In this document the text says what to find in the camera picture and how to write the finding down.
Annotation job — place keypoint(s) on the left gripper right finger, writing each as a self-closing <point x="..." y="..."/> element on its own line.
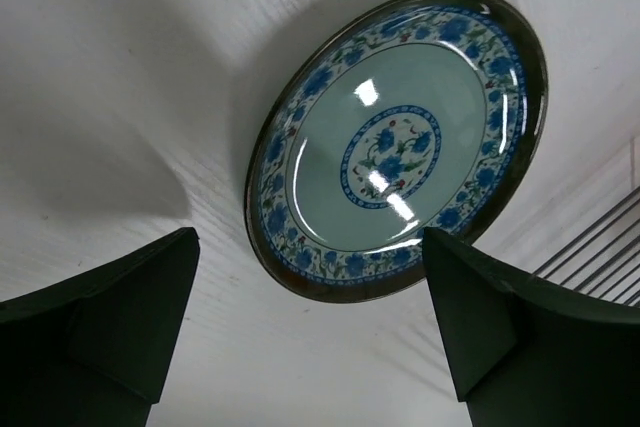
<point x="523" y="351"/>

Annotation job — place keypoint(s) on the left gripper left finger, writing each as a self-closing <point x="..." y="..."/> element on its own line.
<point x="95" y="349"/>

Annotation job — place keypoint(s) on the blue patterned plate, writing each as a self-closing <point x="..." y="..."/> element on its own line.
<point x="416" y="114"/>

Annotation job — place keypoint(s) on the grey wire dish rack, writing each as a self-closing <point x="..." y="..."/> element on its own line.
<point x="603" y="260"/>

